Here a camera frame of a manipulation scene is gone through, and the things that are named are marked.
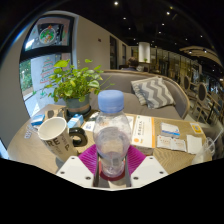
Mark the white mug with black handle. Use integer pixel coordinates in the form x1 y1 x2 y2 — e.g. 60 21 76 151
37 116 89 164

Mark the green potted plant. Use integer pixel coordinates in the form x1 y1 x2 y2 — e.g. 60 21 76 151
42 58 112 118

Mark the clear plastic cup with straw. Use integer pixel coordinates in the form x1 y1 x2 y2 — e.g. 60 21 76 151
191 128 224 165

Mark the person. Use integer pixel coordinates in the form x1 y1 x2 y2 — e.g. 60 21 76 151
120 56 140 72

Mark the white paper napkin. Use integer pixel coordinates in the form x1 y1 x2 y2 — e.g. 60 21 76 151
185 133 204 155

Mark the small blue box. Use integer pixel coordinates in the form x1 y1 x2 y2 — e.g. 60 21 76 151
67 113 85 130

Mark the blue tissue pack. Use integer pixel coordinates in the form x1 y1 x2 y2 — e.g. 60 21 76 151
30 113 46 127

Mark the white and orange box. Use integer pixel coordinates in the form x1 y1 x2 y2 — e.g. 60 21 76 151
130 114 157 156

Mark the silver blister pack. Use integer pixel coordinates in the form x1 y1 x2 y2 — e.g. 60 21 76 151
22 127 40 140

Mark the white printed leaflet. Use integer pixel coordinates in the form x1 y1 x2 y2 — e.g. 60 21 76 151
156 134 187 153

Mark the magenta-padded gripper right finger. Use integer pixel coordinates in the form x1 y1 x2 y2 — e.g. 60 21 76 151
123 144 169 189

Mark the yellow card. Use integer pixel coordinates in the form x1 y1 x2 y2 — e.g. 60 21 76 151
189 121 205 135

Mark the group of wooden dining chairs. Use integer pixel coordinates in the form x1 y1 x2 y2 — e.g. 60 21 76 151
178 73 224 126

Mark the white and blue packet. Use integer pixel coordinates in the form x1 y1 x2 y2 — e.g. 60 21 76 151
160 121 181 139

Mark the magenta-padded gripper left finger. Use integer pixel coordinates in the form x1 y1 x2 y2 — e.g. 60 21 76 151
55 143 100 189

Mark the grey curved sofa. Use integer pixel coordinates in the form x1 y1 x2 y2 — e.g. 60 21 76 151
95 68 191 121

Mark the grey zigzag striped pillow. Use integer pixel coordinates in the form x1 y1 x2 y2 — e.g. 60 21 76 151
130 76 176 110

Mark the clear bottle with blue cap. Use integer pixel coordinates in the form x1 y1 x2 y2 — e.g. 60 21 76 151
92 89 132 178

